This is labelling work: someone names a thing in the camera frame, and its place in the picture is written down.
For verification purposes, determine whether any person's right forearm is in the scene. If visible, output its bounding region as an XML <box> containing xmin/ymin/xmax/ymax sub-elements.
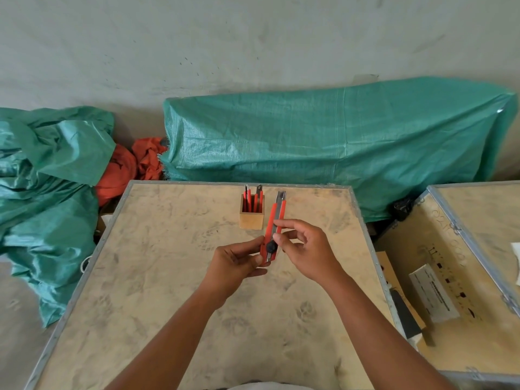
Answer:
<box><xmin>321</xmin><ymin>269</ymin><xmax>456</xmax><ymax>390</ymax></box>

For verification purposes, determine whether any person's left forearm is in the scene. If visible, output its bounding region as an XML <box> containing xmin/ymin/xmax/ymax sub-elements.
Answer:
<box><xmin>105</xmin><ymin>280</ymin><xmax>228</xmax><ymax>390</ymax></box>

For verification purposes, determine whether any crumpled green woven tarp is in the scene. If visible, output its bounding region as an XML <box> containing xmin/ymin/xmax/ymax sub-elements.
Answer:
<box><xmin>0</xmin><ymin>106</ymin><xmax>117</xmax><ymax>329</ymax></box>

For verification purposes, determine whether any person's left hand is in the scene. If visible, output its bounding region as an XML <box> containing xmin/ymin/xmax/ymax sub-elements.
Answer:
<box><xmin>204</xmin><ymin>235</ymin><xmax>269</xmax><ymax>310</ymax></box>

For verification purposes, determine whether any white paper label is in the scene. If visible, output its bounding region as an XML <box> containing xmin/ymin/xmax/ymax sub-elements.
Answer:
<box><xmin>408</xmin><ymin>263</ymin><xmax>462</xmax><ymax>324</ymax></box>

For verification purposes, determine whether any orange cloth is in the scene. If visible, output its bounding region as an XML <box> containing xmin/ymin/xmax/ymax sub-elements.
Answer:
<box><xmin>95</xmin><ymin>136</ymin><xmax>168</xmax><ymax>208</ymax></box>

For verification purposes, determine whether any black flat board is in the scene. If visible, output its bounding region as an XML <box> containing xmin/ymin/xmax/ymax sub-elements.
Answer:
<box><xmin>390</xmin><ymin>288</ymin><xmax>424</xmax><ymax>342</ymax></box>

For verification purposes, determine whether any small wooden holder box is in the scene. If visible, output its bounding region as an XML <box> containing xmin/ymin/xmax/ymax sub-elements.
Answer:
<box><xmin>239</xmin><ymin>194</ymin><xmax>266</xmax><ymax>230</ymax></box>

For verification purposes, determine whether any person's right hand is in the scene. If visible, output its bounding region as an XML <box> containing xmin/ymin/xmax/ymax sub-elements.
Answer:
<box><xmin>272</xmin><ymin>218</ymin><xmax>347</xmax><ymax>287</ymax></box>

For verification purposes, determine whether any black plastic object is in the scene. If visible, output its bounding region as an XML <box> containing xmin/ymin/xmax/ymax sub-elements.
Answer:
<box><xmin>391</xmin><ymin>198</ymin><xmax>415</xmax><ymax>222</ymax></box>

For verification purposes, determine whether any person's white shirt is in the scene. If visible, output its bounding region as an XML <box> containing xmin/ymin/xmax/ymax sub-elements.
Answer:
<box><xmin>238</xmin><ymin>381</ymin><xmax>315</xmax><ymax>390</ymax></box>

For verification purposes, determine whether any large green woven tarp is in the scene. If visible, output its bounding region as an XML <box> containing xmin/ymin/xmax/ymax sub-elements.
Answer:
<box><xmin>159</xmin><ymin>76</ymin><xmax>519</xmax><ymax>224</ymax></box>

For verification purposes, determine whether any wooden crate with metal edges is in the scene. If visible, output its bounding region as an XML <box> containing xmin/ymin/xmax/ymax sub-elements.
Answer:
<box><xmin>373</xmin><ymin>181</ymin><xmax>520</xmax><ymax>384</ymax></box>

